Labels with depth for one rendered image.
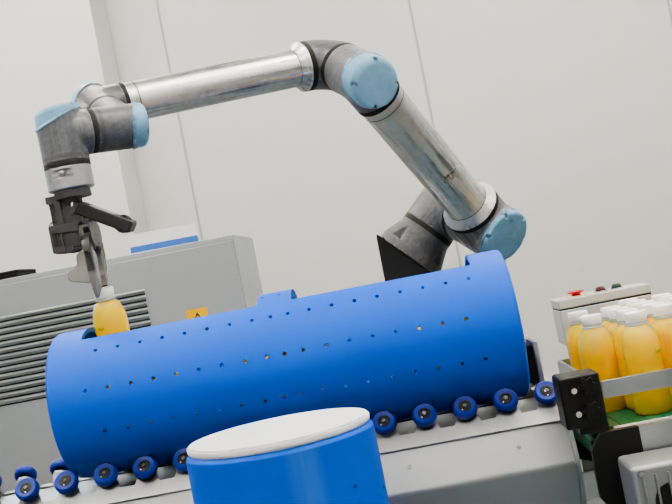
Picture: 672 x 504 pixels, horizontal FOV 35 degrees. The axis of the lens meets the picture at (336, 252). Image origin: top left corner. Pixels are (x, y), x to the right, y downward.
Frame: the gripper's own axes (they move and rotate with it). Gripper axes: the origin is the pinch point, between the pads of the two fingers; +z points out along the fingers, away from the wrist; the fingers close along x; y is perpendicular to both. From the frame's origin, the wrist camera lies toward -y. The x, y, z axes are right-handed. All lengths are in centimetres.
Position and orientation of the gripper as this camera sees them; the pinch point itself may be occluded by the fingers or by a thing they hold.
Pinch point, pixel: (103, 289)
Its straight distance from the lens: 211.0
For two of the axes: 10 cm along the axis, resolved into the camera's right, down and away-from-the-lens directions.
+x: -0.5, 0.0, -10.0
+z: 2.0, 9.8, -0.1
